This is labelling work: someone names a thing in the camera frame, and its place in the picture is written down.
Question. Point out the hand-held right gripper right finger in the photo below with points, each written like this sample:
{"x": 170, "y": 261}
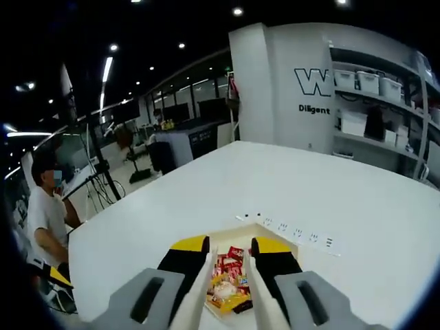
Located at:
{"x": 280, "y": 264}

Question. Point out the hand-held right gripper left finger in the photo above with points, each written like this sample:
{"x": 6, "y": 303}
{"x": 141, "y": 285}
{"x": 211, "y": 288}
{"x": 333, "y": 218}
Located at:
{"x": 178, "y": 261}

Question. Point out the white food tongs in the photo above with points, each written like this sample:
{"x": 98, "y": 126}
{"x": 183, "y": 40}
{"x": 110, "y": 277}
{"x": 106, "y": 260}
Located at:
{"x": 196, "y": 295}

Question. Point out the small red food packet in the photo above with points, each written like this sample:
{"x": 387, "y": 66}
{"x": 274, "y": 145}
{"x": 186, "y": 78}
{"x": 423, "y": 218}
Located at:
{"x": 236, "y": 252}

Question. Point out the red bar food packet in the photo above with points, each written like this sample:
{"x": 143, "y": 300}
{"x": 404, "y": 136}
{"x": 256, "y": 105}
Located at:
{"x": 227, "y": 263}

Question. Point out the yellow cake food packet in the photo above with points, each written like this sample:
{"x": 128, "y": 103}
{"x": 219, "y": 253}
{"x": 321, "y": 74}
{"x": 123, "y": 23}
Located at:
{"x": 223, "y": 290}

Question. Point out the cream hexagonal container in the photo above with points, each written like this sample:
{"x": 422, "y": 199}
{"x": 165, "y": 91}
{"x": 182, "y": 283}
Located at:
{"x": 233, "y": 237}

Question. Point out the white office desk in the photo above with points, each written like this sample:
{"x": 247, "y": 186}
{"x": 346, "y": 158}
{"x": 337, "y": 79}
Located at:
{"x": 82, "y": 184}

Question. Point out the black office chair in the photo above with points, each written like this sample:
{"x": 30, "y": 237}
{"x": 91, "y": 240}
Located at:
{"x": 163, "y": 156}

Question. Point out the grey reception counter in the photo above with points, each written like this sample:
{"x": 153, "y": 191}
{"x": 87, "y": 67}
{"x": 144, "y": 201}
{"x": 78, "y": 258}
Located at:
{"x": 203, "y": 137}

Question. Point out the yellow drink bottles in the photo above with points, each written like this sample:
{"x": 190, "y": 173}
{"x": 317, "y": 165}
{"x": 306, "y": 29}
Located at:
{"x": 167, "y": 124}

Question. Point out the curved ceiling light strip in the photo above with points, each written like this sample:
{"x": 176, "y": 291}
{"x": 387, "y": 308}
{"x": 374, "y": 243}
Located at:
{"x": 31, "y": 134}

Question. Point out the white cardboard box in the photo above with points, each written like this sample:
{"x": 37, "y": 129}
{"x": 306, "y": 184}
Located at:
{"x": 352, "y": 123}

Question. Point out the black bag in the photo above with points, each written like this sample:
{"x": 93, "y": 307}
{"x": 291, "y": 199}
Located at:
{"x": 374, "y": 123}

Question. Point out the clothes rack with red garment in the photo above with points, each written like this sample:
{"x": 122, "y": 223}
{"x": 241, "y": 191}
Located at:
{"x": 233, "y": 89}

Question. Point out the grey metal shelving unit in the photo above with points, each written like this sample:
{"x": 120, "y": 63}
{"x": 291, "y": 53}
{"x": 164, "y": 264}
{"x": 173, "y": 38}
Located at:
{"x": 424, "y": 137}

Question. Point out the row of white storage bins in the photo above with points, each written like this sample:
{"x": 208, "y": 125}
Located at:
{"x": 368, "y": 80}

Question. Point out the long ceiling light panel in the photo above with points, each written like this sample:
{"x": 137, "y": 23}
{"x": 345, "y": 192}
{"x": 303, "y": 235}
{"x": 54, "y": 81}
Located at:
{"x": 107, "y": 68}

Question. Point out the ceiling spot lights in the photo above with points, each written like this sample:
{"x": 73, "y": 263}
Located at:
{"x": 237, "y": 11}

